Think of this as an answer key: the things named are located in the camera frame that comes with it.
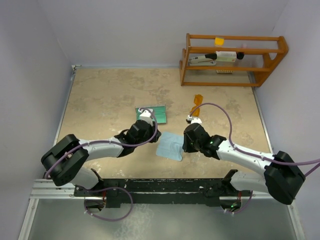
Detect light blue cleaning cloth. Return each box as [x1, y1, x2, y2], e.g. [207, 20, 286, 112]
[156, 132, 184, 162]

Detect grey-brown glasses case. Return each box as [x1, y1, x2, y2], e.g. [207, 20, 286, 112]
[135, 105, 167, 124]

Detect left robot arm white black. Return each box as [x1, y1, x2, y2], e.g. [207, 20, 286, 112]
[40, 120, 162, 196]

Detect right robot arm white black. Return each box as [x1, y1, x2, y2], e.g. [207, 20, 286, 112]
[182, 123, 306, 205]

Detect orange sunglasses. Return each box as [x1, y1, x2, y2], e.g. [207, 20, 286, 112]
[190, 94, 203, 117]

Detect staples strip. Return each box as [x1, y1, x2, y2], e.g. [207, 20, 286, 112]
[216, 70, 234, 74]

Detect white stapler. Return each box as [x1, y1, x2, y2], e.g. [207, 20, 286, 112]
[188, 53, 217, 66]

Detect white red box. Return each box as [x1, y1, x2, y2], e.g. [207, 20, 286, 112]
[216, 51, 237, 63]

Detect black round knob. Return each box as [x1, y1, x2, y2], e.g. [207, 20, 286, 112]
[236, 52, 245, 60]

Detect yellow sticky note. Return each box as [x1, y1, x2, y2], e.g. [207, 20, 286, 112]
[214, 36, 225, 47]

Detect wooden shelf rack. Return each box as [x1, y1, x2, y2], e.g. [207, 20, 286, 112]
[179, 33, 289, 87]

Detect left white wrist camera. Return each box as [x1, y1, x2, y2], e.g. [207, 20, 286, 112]
[138, 108, 153, 126]

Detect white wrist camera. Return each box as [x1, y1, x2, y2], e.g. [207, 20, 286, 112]
[138, 108, 153, 126]
[186, 115, 202, 124]

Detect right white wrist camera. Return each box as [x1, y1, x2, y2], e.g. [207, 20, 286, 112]
[186, 115, 202, 124]

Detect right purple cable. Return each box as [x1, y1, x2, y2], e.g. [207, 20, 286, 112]
[188, 102, 320, 217]

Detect purple cable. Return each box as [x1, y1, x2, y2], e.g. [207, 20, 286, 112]
[188, 102, 320, 217]
[43, 107, 159, 222]

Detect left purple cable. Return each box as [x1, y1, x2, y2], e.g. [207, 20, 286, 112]
[43, 107, 159, 222]

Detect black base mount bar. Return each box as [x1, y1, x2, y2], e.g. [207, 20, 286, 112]
[74, 170, 251, 208]

